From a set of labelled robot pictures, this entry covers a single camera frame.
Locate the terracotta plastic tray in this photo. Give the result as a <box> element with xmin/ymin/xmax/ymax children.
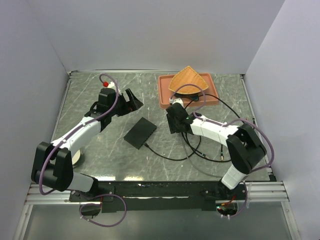
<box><xmin>157</xmin><ymin>73</ymin><xmax>219</xmax><ymax>110</ymax></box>

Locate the aluminium frame rail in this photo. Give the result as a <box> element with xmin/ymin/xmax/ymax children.
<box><xmin>13</xmin><ymin>181</ymin><xmax>301</xmax><ymax>240</ymax></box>

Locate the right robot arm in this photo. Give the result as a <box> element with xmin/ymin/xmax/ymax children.
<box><xmin>166</xmin><ymin>103</ymin><xmax>267</xmax><ymax>200</ymax></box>

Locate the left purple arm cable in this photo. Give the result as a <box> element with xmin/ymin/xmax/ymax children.
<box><xmin>39</xmin><ymin>73</ymin><xmax>127</xmax><ymax>228</ymax></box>

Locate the black network switch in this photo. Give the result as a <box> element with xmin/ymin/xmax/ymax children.
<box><xmin>123</xmin><ymin>117</ymin><xmax>157</xmax><ymax>150</ymax></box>

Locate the short black patch cable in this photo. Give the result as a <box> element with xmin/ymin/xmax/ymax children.
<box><xmin>182</xmin><ymin>132</ymin><xmax>226</xmax><ymax>163</ymax></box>

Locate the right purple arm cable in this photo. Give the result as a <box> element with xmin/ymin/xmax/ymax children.
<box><xmin>169</xmin><ymin>84</ymin><xmax>275</xmax><ymax>219</ymax></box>

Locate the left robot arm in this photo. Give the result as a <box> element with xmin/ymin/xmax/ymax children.
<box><xmin>31</xmin><ymin>88</ymin><xmax>143</xmax><ymax>201</ymax></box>

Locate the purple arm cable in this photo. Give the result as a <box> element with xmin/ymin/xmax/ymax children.
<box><xmin>39</xmin><ymin>73</ymin><xmax>127</xmax><ymax>228</ymax></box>
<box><xmin>169</xmin><ymin>84</ymin><xmax>275</xmax><ymax>219</ymax></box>

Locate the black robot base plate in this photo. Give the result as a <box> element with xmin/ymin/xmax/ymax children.
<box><xmin>69</xmin><ymin>181</ymin><xmax>246</xmax><ymax>213</ymax></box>

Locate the woven bamboo basket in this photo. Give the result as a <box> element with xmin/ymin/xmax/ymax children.
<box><xmin>168</xmin><ymin>66</ymin><xmax>209</xmax><ymax>95</ymax></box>

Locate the white tape roll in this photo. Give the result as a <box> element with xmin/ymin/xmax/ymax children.
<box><xmin>72</xmin><ymin>149</ymin><xmax>84</xmax><ymax>168</ymax></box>

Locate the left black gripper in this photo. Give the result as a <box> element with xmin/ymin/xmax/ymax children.
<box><xmin>109</xmin><ymin>88</ymin><xmax>143</xmax><ymax>117</ymax></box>

